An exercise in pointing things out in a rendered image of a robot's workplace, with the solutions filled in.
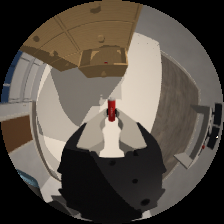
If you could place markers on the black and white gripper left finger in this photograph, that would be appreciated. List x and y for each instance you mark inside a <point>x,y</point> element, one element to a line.
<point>89,137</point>

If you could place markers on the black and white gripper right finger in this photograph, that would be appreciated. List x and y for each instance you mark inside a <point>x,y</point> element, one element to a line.
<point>134,137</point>

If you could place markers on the tan wooden chest of drawers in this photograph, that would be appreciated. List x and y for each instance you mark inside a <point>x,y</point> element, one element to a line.
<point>67,29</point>

